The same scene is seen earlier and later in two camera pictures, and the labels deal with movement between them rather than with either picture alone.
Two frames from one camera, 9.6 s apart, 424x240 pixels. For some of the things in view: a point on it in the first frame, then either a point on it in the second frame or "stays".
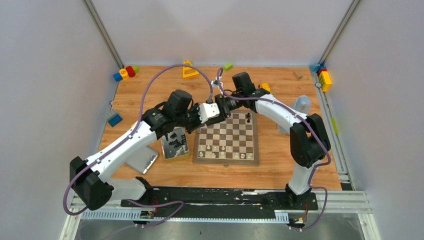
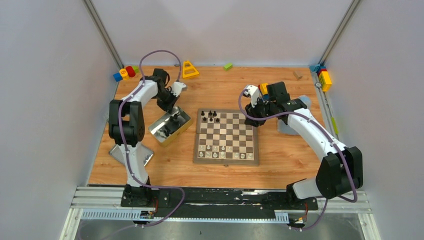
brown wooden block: [298, 75] stays
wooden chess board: [232, 142] stays
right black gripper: [224, 111] to [255, 123]
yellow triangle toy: [186, 76] stays
